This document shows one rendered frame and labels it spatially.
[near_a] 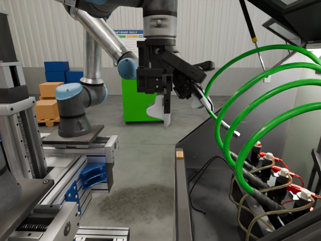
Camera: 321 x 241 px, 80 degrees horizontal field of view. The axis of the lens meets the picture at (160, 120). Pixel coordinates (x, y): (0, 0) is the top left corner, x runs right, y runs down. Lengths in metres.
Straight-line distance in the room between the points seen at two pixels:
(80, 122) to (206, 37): 6.54
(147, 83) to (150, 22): 0.13
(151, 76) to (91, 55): 0.60
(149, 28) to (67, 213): 0.51
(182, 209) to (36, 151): 0.60
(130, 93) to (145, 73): 3.50
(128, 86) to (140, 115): 0.64
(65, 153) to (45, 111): 3.58
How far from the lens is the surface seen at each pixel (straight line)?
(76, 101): 0.96
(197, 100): 0.70
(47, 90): 5.04
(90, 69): 1.02
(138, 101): 3.96
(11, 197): 0.63
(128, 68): 0.70
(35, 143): 0.90
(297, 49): 0.71
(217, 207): 0.86
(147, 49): 0.45
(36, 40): 8.45
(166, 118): 0.47
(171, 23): 0.44
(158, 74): 0.44
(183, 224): 0.62
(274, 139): 1.10
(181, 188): 0.73
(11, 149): 0.82
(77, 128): 0.98
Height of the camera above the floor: 1.40
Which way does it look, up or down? 19 degrees down
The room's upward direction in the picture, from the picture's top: straight up
